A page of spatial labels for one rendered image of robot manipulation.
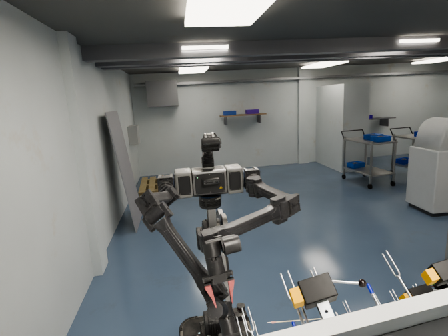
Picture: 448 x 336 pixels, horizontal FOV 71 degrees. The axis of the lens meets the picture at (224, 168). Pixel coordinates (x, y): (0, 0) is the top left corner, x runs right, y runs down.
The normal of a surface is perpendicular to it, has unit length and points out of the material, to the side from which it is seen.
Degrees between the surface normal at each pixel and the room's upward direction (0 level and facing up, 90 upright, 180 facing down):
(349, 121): 90
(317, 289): 43
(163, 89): 90
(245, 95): 90
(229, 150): 90
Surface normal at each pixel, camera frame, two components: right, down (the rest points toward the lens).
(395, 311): 0.12, -0.64
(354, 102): 0.15, 0.20
